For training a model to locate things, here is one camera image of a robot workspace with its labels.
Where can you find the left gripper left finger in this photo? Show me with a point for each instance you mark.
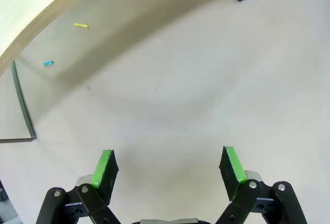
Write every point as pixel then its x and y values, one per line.
pixel 104 172

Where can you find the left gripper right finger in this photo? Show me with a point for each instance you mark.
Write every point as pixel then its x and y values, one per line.
pixel 232 172

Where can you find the blue small peg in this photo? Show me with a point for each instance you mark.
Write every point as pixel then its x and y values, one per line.
pixel 48 63

